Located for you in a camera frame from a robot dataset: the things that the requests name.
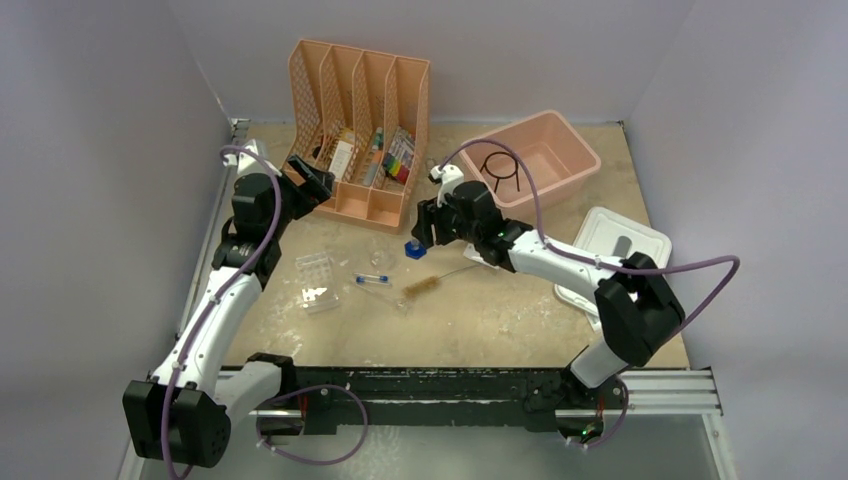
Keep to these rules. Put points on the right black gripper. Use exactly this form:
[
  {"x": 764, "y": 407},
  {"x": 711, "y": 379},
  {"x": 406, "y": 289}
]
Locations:
[{"x": 430, "y": 215}]

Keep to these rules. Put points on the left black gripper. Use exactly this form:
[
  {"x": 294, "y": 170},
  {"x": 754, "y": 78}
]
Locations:
[{"x": 314, "y": 190}]

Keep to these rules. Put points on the blue hexagonal base cylinder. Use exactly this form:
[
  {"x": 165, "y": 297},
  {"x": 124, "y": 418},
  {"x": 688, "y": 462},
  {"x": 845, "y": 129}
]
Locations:
[{"x": 414, "y": 249}]

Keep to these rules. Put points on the clear glass beaker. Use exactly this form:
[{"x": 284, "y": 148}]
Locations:
[{"x": 381, "y": 254}]

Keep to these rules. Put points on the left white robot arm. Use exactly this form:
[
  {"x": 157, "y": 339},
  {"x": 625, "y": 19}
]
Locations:
[{"x": 183, "y": 413}]

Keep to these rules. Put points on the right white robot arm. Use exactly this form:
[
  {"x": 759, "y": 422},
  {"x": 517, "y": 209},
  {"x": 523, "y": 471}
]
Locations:
[{"x": 637, "y": 309}]

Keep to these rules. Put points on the white orange box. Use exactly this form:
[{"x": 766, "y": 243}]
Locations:
[{"x": 342, "y": 154}]

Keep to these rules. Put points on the green capped tube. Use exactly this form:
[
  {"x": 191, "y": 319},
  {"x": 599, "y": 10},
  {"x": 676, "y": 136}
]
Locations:
[{"x": 374, "y": 157}]

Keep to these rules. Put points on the test tube brush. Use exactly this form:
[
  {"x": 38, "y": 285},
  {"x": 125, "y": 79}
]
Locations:
[{"x": 418, "y": 288}]

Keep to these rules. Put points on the clear test tube rack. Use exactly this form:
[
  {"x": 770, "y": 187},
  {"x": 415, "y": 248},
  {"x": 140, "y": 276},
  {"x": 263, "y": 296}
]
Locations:
[{"x": 318, "y": 286}]

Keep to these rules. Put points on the orange plastic file organizer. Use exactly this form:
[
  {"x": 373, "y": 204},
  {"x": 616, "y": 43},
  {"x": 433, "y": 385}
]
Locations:
[{"x": 337, "y": 86}]

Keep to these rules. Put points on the blue capped test tube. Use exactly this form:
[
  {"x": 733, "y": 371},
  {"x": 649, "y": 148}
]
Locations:
[{"x": 372, "y": 279}]

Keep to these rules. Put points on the black wire tripod stand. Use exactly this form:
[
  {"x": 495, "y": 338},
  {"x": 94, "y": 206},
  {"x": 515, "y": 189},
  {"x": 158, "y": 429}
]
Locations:
[{"x": 502, "y": 172}]

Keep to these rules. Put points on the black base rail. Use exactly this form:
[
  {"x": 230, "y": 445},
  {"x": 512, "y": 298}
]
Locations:
[{"x": 536, "y": 399}]

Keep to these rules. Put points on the aluminium frame rail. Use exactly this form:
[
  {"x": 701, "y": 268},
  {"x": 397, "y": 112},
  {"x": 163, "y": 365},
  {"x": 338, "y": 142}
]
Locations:
[{"x": 672, "y": 392}]

